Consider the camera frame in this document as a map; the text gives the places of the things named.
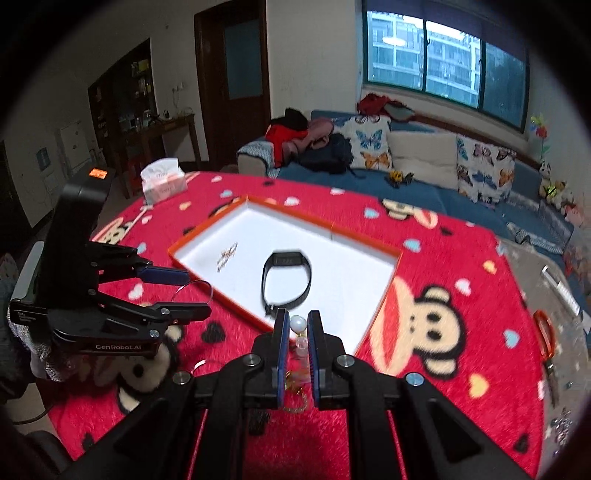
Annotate pink tissue pack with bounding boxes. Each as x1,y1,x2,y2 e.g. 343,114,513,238
140,158,189,205

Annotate black smart band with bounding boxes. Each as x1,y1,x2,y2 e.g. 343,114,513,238
261,250,313,319

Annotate white remote control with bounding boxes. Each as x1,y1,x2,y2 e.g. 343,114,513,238
540,265,583,319

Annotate green framed window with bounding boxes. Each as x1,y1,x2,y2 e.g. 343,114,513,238
362,9,530,134

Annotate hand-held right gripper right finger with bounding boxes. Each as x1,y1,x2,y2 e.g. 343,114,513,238
307,310,532,480

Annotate pink cloth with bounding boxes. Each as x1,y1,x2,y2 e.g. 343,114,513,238
281,117,334,160

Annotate wooden side table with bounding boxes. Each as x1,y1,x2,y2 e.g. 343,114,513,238
137,114,202,172

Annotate orange tray with white inside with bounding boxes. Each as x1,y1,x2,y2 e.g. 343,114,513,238
167,195,403,356

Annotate dark wooden display cabinet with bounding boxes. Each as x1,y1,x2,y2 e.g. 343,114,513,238
88,39,156,185

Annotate black backpack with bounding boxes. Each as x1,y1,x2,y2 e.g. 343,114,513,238
298,134,354,175

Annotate thin silver bangle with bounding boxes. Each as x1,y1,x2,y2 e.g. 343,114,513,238
173,280,214,304

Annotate gold chain pendant with beads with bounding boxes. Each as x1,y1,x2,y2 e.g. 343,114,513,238
283,315,311,414

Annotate blue sofa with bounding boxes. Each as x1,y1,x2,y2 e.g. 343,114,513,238
238,110,578,259

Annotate beige pillow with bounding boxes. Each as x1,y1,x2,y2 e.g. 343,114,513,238
387,131,458,190

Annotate black cloth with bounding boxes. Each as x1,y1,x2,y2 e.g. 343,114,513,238
283,108,310,130

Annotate red charm pendant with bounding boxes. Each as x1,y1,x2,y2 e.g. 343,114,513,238
215,244,239,269

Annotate pile of plush toys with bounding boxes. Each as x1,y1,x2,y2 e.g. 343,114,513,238
540,178,585,223

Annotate scattered small metal trinkets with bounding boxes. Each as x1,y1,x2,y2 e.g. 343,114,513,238
549,405,579,445

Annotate red clothes on windowsill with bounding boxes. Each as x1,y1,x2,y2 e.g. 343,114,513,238
358,93,391,116

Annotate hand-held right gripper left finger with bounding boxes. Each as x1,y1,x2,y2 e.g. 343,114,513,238
60,308,296,480

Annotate dark wooden door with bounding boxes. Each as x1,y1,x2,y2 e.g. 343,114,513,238
194,0,271,172

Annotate red cloth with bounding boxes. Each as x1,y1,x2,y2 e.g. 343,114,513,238
264,124,308,167

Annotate grey knit throw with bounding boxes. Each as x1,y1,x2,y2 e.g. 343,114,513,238
237,138,278,179

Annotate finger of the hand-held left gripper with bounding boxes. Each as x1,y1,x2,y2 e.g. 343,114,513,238
105,301,213,336
98,257,190,285

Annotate butterfly print pillow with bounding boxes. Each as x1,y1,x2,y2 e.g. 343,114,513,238
344,115,394,172
455,135,517,205

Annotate grey-green cloth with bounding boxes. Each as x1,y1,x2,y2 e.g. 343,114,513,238
383,100,415,120

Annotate colourful pinwheel flower decoration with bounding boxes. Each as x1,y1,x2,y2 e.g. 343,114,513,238
529,114,551,160

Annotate orange handled scissors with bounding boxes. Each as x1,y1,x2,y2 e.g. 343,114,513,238
533,309,555,361

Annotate red monkey printed blanket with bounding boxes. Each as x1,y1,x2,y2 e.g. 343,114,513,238
46,171,546,480

